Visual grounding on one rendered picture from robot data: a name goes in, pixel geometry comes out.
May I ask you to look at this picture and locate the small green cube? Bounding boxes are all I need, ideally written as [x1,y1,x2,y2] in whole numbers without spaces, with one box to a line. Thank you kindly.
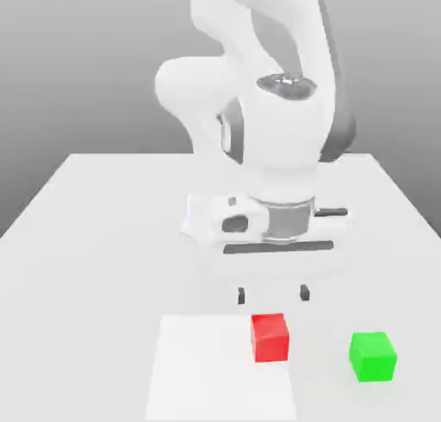
[348,331,399,384]

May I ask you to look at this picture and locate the small red cube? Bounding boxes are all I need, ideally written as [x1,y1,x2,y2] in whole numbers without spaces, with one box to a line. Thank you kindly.
[250,312,290,363]

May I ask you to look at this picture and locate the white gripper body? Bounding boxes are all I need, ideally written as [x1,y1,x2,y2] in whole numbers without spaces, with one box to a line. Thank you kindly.
[196,234,350,285]

